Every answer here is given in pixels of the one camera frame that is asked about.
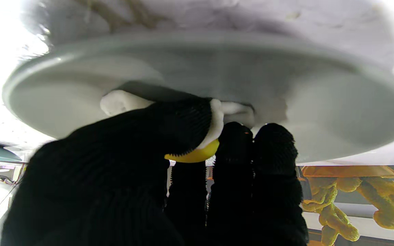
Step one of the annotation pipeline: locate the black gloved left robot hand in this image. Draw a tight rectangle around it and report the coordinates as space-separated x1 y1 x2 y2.
0 97 309 246

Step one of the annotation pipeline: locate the toy fried egg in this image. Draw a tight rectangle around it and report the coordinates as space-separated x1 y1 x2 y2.
100 90 256 164

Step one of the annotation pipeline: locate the yellow ginger root decoration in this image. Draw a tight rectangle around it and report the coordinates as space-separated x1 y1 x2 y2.
301 166 394 246

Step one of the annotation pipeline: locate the grey round plate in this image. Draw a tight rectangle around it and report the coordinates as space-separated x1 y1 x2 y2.
2 32 394 164

